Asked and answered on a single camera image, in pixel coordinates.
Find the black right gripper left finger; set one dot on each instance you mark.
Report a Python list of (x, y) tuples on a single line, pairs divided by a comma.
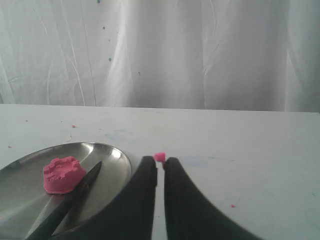
[(129, 216)]

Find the pink clay crumb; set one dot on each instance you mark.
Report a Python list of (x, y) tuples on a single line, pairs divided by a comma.
[(160, 157)]

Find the white backdrop curtain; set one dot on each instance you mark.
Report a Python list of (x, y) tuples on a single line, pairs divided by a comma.
[(261, 55)]

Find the pink clay lump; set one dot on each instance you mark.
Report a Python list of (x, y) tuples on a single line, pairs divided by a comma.
[(62, 175)]

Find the black knife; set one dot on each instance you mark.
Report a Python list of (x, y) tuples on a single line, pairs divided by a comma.
[(52, 221)]

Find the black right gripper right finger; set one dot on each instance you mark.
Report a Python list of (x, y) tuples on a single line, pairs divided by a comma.
[(189, 215)]

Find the round stainless steel plate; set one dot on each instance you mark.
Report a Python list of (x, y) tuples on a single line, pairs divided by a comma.
[(24, 203)]

